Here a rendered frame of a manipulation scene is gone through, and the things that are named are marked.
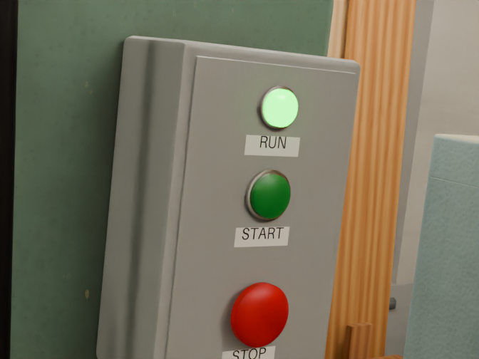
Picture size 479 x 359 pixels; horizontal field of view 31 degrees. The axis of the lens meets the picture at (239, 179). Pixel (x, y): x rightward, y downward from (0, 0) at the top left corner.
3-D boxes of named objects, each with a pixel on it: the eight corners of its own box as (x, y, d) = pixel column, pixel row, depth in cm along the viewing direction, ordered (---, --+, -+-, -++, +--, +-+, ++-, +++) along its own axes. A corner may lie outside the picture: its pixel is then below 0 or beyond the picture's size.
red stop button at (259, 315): (223, 345, 40) (229, 281, 40) (276, 340, 42) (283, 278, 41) (235, 352, 39) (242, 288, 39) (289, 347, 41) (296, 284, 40)
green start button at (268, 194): (242, 221, 39) (248, 168, 39) (285, 220, 41) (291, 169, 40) (250, 224, 39) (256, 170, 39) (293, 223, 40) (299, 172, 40)
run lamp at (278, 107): (256, 128, 39) (261, 83, 39) (292, 130, 40) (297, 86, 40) (264, 130, 38) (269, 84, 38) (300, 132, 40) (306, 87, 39)
